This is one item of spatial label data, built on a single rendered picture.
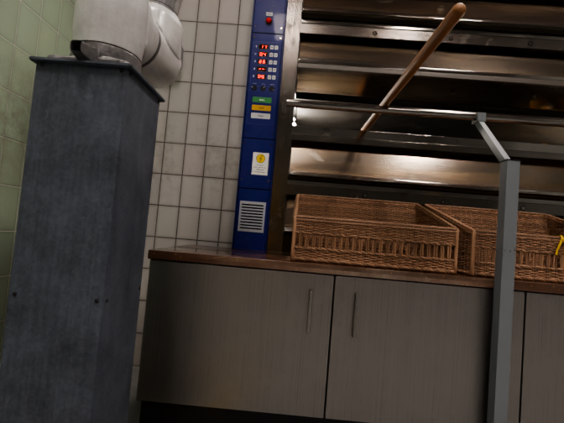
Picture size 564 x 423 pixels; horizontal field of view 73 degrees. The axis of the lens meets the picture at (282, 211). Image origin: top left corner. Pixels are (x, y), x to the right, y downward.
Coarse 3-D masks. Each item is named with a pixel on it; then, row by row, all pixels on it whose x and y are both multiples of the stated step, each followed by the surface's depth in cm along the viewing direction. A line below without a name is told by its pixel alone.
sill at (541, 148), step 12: (300, 132) 179; (312, 132) 179; (324, 132) 179; (336, 132) 178; (348, 132) 178; (360, 132) 178; (372, 132) 178; (384, 132) 178; (444, 144) 177; (456, 144) 177; (468, 144) 177; (480, 144) 176; (504, 144) 176; (516, 144) 176; (528, 144) 176; (540, 144) 176; (552, 144) 176
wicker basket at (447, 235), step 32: (320, 224) 127; (352, 224) 126; (384, 224) 126; (416, 224) 168; (448, 224) 131; (320, 256) 126; (352, 256) 164; (384, 256) 126; (416, 256) 164; (448, 256) 125
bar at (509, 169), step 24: (480, 120) 139; (504, 120) 140; (528, 120) 139; (552, 120) 139; (504, 168) 117; (504, 192) 116; (504, 216) 115; (504, 240) 115; (504, 264) 114; (504, 288) 114; (504, 312) 114; (504, 336) 113; (504, 360) 113; (504, 384) 112; (504, 408) 112
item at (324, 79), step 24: (312, 72) 168; (336, 72) 167; (360, 72) 165; (384, 72) 164; (432, 72) 164; (360, 96) 183; (384, 96) 182; (408, 96) 180; (432, 96) 178; (456, 96) 176; (480, 96) 175; (504, 96) 173; (528, 96) 171; (552, 96) 170
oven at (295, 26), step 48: (288, 0) 183; (288, 48) 181; (480, 48) 182; (528, 48) 178; (288, 96) 180; (336, 96) 189; (288, 144) 179; (336, 144) 182; (384, 144) 178; (432, 144) 177; (288, 192) 177; (336, 192) 177; (384, 192) 176; (432, 192) 175; (288, 240) 176
